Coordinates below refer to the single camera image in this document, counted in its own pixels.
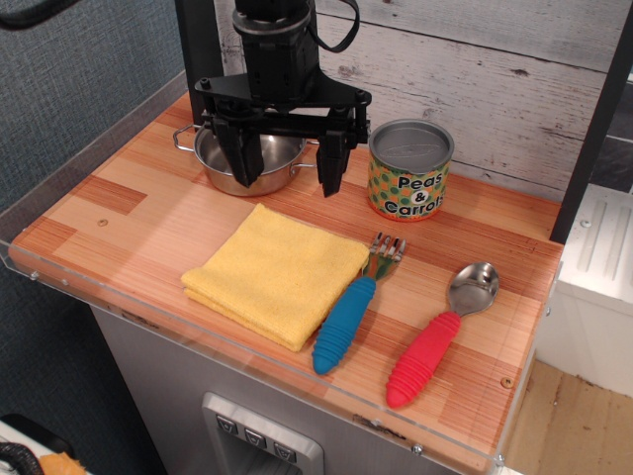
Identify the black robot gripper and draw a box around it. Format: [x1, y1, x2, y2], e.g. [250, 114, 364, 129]
[195, 10, 372, 198]

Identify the silver steel pan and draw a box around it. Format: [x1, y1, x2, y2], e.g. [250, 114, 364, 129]
[172, 123, 320, 198]

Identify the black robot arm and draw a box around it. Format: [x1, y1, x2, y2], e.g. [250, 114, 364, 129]
[195, 1, 372, 197]

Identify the yellow folded rag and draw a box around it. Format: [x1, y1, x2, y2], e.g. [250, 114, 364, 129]
[181, 204, 369, 352]

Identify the peas and carrots can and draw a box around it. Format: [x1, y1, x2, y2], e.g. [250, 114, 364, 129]
[367, 119, 454, 223]

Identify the grey toy fridge cabinet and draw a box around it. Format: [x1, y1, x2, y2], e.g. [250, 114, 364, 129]
[93, 309, 450, 474]

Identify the clear acrylic table guard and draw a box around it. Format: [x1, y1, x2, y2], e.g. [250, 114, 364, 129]
[1, 87, 562, 474]

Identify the orange plush object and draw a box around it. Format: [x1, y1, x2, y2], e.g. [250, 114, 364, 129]
[39, 452, 88, 475]

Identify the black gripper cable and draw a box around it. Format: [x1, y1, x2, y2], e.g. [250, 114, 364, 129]
[302, 0, 361, 52]

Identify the blue handled fork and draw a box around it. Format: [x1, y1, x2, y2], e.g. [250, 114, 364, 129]
[313, 233, 407, 375]

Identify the black vertical post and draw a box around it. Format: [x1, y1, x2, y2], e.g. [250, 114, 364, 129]
[174, 0, 224, 93]

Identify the red handled spoon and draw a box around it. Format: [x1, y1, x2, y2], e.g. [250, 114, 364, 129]
[386, 262, 499, 409]

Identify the black dark right post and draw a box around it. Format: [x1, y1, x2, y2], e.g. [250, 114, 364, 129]
[550, 8, 632, 244]

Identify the black corrugated hose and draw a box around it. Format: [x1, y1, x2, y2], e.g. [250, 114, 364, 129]
[0, 441, 45, 475]

